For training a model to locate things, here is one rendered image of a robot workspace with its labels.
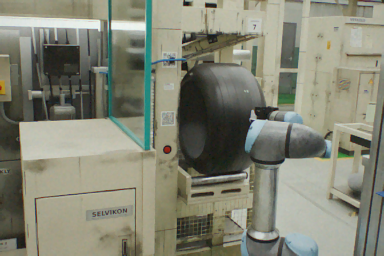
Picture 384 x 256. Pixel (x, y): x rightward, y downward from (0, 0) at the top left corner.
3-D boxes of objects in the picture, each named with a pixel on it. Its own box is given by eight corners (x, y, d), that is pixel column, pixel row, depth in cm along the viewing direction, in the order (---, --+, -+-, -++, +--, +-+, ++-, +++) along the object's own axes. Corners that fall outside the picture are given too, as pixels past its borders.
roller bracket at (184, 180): (186, 195, 213) (186, 176, 211) (160, 171, 249) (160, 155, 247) (191, 194, 214) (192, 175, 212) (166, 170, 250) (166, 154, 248)
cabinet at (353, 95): (350, 156, 615) (359, 70, 588) (324, 146, 669) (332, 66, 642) (398, 152, 646) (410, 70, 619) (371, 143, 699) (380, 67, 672)
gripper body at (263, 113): (267, 106, 200) (283, 107, 188) (267, 124, 200) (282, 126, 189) (254, 106, 197) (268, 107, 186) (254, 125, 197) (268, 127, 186)
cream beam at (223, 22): (167, 33, 230) (168, 5, 227) (153, 32, 253) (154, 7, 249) (264, 36, 253) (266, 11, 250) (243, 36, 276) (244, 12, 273)
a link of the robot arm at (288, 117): (287, 132, 172) (290, 111, 172) (272, 130, 182) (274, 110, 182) (303, 134, 175) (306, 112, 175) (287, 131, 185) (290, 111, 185)
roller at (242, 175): (187, 187, 217) (188, 178, 216) (184, 184, 221) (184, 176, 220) (248, 180, 230) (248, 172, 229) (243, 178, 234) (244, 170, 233)
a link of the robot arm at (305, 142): (328, 124, 131) (333, 136, 177) (292, 121, 135) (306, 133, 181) (323, 162, 130) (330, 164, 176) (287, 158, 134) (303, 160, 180)
